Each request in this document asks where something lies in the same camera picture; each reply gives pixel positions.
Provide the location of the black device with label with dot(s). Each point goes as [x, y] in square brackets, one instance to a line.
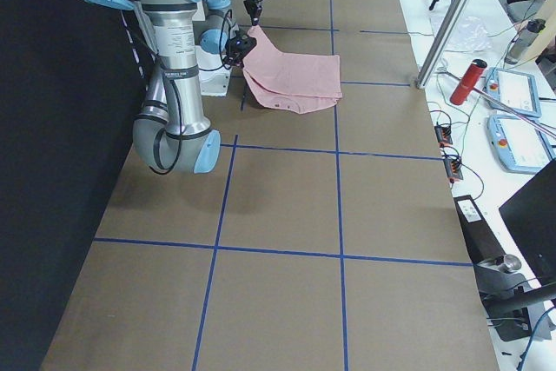
[480, 240]

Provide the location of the white pedestal column base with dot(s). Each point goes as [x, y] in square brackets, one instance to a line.
[213, 71]

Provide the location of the grey water bottle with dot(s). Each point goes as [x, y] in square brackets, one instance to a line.
[524, 39]

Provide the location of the red cylindrical bottle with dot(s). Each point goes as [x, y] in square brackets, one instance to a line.
[472, 75]

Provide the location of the black monitor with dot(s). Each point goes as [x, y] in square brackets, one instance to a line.
[529, 216]

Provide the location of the near blue teach pendant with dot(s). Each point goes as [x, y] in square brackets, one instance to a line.
[519, 147]

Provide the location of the reacher grabber stick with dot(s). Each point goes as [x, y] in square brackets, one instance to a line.
[527, 119]

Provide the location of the orange black terminal block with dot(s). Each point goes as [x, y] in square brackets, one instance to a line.
[443, 134]

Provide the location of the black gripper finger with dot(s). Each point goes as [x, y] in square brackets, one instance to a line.
[255, 16]
[238, 63]

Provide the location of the clear plastic bag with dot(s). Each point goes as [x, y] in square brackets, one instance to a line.
[469, 35]

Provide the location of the aluminium frame post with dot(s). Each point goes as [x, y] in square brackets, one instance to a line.
[445, 30]

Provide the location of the far blue teach pendant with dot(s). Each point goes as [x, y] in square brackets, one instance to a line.
[514, 89]

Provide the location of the pink Snoopy t-shirt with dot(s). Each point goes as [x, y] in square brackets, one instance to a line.
[300, 83]

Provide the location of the blue teach pendant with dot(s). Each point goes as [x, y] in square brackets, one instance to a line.
[514, 89]
[519, 147]

